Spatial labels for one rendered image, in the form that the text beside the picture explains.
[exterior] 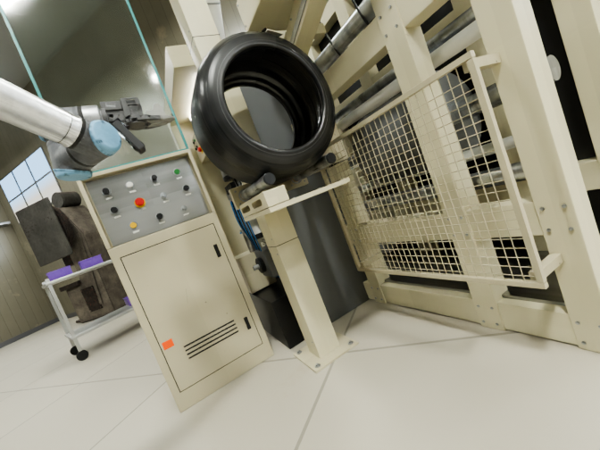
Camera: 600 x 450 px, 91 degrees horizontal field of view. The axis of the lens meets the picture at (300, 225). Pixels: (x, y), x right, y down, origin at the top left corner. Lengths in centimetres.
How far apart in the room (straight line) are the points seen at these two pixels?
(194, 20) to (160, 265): 118
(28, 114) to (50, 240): 633
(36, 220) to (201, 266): 588
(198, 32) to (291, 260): 114
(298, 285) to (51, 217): 606
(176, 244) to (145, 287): 25
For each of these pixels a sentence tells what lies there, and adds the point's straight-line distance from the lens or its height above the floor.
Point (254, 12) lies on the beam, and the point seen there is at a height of 164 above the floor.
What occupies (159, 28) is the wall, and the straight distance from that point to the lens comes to 665.
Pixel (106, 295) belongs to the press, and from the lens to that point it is 708.
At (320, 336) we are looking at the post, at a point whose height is 11.
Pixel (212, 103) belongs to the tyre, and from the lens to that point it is 110.
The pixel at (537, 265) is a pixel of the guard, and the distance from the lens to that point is 108.
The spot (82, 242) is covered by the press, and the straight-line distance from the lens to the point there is 709.
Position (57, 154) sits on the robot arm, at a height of 116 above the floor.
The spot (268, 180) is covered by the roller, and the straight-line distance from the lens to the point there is 106.
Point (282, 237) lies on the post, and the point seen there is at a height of 65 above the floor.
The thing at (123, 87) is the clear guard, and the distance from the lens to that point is 192.
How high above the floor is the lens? 80
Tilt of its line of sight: 5 degrees down
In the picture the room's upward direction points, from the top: 21 degrees counter-clockwise
